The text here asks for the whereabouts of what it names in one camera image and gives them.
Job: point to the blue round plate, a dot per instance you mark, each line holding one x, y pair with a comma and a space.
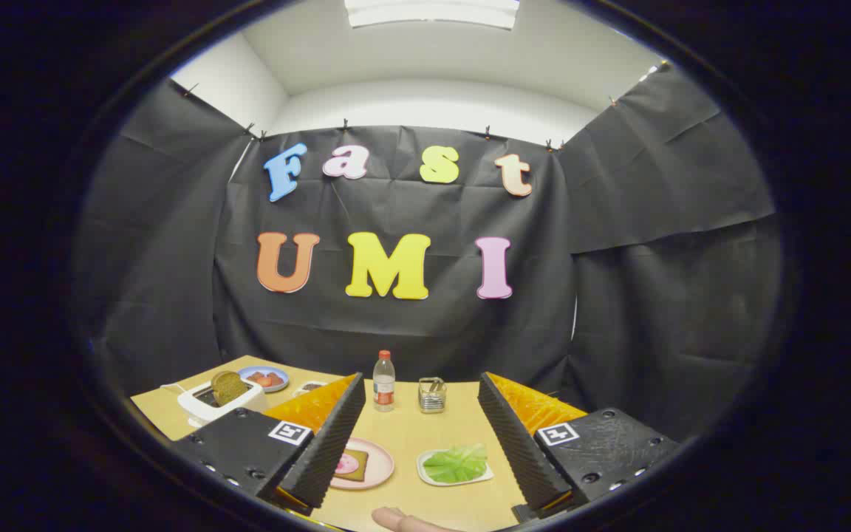
247, 373

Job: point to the ceiling light panel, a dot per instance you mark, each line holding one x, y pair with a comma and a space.
433, 11

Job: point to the brown toasted bread slice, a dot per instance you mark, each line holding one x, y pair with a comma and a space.
227, 388

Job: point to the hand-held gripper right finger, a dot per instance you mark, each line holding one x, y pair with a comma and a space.
521, 451

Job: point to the pink round plate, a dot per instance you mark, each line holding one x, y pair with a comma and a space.
380, 465

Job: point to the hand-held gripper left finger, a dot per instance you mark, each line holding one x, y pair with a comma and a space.
329, 451

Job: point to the white toaster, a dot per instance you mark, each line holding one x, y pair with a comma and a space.
196, 408

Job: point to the pink ham slice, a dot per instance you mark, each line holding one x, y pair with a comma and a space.
346, 464

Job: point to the black backdrop cloth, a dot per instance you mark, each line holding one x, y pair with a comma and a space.
411, 332

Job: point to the clear bottle with red cap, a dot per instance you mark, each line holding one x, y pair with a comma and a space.
384, 391

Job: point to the white square plate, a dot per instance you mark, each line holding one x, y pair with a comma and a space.
422, 462

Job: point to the metal mesh utensil holder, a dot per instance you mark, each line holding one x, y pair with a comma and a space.
431, 403

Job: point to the white divided tray with beans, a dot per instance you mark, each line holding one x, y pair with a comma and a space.
311, 386

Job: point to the green lettuce leaf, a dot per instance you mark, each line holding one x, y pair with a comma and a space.
455, 465

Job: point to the square bread slice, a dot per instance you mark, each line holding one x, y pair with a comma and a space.
360, 473

